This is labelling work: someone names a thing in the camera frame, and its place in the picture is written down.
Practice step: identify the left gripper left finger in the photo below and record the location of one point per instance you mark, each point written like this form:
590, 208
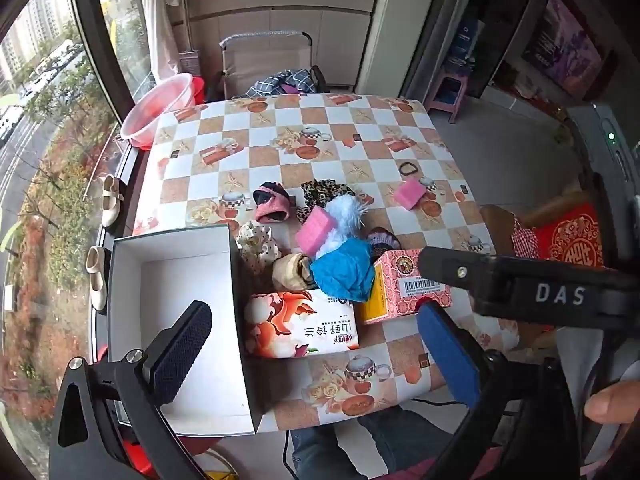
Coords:
173, 351

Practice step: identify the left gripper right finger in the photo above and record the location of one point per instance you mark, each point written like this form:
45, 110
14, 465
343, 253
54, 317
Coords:
455, 352

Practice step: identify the blue cloth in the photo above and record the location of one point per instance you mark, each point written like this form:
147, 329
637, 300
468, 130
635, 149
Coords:
347, 272

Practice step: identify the beige cloth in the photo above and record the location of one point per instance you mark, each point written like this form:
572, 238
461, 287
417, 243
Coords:
292, 273

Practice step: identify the pink sponge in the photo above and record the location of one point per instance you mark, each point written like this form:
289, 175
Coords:
409, 193
314, 231

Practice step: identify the pink and black sock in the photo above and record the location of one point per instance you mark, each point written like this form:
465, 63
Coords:
272, 203

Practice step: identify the person's right hand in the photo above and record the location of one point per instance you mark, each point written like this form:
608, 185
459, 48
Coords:
618, 404

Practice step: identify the red embroidered cushion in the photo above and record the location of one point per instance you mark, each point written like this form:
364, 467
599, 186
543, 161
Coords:
574, 238

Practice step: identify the white open cardboard box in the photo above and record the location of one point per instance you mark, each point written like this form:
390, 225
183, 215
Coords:
176, 295

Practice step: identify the pink patterned carton box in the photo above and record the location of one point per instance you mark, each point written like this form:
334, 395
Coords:
399, 288

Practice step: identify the red checkered cloth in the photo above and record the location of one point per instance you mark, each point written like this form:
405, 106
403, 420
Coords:
524, 241

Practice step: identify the white shoe lower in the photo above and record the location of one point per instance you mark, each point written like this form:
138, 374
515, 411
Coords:
95, 267

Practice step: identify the white shoe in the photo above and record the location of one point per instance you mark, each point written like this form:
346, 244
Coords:
95, 267
111, 200

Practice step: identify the wooden chair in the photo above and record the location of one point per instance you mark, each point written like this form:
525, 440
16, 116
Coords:
501, 223

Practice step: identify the polka dot white scrunchie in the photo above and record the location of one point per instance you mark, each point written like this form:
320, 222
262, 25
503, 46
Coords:
257, 246

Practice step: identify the white shoe upper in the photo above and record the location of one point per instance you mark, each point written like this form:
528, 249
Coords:
111, 200

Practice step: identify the white fluffy plush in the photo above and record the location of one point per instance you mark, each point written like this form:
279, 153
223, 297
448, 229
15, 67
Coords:
346, 211

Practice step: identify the checkered patterned tablecloth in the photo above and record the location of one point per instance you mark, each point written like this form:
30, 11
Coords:
205, 164

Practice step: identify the leopard print scrunchie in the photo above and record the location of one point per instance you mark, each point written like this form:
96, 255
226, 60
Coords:
319, 193

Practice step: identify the pink plastic basin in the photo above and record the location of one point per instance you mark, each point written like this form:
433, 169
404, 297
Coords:
140, 125

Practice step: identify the pink plastic stool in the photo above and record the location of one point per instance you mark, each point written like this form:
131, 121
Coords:
447, 93

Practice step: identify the plaid clothing on chair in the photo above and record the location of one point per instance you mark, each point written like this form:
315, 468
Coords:
284, 82

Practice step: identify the grey folding chair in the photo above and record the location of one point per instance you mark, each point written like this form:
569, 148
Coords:
250, 56

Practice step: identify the white cabinet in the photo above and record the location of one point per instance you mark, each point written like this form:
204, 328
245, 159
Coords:
339, 31

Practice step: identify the white curtain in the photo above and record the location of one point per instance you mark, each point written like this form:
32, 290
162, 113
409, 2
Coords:
163, 50

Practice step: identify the wall television screen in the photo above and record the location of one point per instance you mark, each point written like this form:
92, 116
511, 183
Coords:
567, 51

